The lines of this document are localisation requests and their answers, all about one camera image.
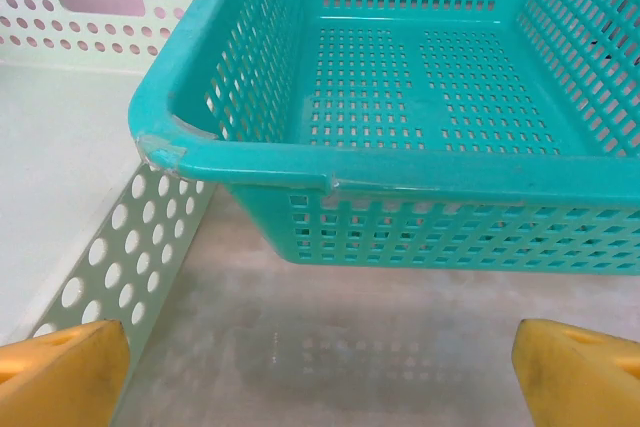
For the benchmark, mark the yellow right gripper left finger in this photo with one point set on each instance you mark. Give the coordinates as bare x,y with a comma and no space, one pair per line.
60,382

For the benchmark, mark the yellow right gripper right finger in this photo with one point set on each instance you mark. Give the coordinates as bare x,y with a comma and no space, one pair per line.
580,382

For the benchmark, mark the mint green perforated basket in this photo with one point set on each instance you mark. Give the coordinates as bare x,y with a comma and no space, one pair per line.
50,147

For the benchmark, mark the teal plastic mesh basket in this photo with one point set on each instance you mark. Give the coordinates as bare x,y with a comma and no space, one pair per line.
360,167

